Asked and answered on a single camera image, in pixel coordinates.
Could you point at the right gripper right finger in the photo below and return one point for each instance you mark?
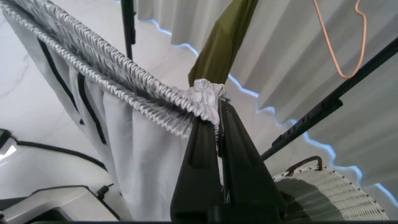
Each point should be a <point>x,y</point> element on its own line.
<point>248,174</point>

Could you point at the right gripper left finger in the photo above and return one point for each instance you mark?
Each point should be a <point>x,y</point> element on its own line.
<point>199,174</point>

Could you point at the pale grey shorts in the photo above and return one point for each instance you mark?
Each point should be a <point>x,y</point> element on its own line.
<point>140,161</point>

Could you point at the green printed T-shirt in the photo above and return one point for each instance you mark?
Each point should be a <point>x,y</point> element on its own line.
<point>220,46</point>

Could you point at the pink clothes hanger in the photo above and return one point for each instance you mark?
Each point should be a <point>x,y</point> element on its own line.
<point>334,59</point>

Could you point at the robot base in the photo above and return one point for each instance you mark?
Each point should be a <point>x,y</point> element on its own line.
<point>62,202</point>

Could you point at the white laundry basket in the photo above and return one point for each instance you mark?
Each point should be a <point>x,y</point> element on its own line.
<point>326,193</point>

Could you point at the black clothes rack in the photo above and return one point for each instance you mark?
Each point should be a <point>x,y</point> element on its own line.
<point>326,104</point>

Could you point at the white curtain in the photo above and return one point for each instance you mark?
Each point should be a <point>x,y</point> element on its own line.
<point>311,62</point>

